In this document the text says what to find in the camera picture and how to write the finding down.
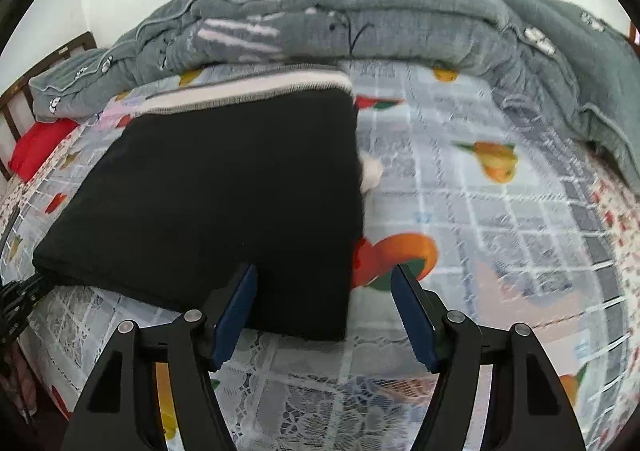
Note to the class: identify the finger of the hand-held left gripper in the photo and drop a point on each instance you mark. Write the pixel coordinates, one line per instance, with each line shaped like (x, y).
(20, 296)

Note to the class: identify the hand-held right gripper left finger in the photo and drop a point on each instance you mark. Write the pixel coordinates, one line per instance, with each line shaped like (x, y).
(235, 316)

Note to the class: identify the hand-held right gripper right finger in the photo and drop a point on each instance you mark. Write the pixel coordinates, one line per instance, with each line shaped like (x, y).
(415, 321)

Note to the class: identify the black pants with white stripe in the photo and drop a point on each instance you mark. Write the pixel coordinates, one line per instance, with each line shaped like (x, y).
(200, 191)

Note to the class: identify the fruit printed grid blanket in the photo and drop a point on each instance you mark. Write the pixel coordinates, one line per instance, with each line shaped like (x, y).
(500, 231)

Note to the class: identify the red pillow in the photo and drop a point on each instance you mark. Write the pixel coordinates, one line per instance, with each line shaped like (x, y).
(37, 146)

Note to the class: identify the floral bedsheet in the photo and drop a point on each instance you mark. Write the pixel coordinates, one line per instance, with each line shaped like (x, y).
(625, 241)

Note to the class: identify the wooden headboard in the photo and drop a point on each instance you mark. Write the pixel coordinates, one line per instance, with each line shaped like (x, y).
(55, 53)

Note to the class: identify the grey quilt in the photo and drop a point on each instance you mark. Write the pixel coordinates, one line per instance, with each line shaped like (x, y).
(400, 16)

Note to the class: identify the wooden footboard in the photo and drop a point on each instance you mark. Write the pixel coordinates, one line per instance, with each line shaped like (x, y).
(634, 33)

